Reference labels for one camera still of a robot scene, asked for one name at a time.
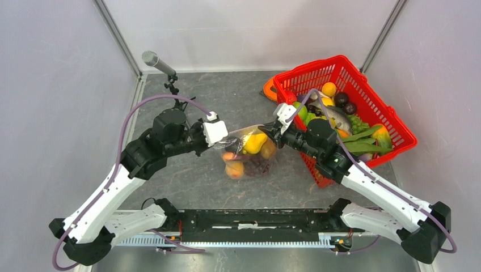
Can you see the orange fruit with leaf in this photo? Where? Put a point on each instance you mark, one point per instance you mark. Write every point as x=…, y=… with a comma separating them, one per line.
x=235, y=169

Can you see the green leafy vegetable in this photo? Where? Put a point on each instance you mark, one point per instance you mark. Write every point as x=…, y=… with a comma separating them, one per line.
x=363, y=143

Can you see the dark red grape bunch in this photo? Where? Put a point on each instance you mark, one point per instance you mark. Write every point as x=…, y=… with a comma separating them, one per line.
x=257, y=166

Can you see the red plastic basket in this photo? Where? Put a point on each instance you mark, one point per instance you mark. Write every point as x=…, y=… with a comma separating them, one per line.
x=347, y=78

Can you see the clear zip top bag pink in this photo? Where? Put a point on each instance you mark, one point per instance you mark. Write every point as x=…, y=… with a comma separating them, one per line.
x=235, y=141

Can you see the green grape bunch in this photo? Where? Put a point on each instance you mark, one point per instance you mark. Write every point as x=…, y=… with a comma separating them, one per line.
x=358, y=125

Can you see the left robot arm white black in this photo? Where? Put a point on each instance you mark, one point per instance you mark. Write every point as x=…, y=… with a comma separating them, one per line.
x=88, y=234

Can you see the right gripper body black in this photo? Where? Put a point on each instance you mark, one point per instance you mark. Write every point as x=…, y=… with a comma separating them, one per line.
x=296, y=140

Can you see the grey fish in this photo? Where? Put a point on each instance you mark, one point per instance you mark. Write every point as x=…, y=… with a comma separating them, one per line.
x=340, y=119

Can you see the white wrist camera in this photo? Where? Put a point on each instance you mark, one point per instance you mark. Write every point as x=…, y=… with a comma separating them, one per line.
x=214, y=129
x=284, y=114

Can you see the grey microphone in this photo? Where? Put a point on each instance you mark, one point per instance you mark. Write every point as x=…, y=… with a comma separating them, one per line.
x=151, y=59

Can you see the yellow bell pepper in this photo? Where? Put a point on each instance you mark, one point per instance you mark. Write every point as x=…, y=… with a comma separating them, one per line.
x=254, y=143

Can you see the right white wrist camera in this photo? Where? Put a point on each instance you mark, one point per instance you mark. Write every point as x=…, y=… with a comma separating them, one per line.
x=284, y=114

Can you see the small orange fruit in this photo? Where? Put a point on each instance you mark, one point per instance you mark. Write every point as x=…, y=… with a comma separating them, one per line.
x=329, y=89

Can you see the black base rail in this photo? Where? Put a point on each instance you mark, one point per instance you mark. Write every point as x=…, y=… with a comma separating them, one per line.
x=253, y=225

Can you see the black tripod stand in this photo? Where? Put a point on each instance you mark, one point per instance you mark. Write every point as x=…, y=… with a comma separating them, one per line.
x=180, y=105

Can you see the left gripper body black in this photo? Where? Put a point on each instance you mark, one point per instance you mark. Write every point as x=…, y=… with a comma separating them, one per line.
x=198, y=142

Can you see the orange plastic handle piece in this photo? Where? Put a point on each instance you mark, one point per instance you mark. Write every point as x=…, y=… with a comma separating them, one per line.
x=269, y=90

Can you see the red strawberry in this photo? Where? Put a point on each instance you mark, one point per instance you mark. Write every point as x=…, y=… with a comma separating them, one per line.
x=290, y=97

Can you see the green apple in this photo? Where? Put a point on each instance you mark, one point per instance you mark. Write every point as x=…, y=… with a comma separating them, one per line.
x=303, y=114

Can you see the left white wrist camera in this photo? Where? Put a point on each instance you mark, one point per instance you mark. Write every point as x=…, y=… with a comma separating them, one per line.
x=214, y=129

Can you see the papaya slice orange brown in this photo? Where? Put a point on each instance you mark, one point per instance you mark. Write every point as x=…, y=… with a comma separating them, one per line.
x=231, y=157

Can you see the dark plum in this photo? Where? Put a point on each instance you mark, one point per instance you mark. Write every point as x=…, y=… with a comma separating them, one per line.
x=350, y=108

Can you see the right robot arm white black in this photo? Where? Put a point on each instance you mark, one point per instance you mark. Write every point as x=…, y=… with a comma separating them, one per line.
x=419, y=227

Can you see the dark mangosteen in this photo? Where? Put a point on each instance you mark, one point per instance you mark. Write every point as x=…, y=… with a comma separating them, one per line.
x=341, y=99

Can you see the mango orange green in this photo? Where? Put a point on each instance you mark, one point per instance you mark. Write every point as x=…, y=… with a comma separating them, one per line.
x=382, y=137

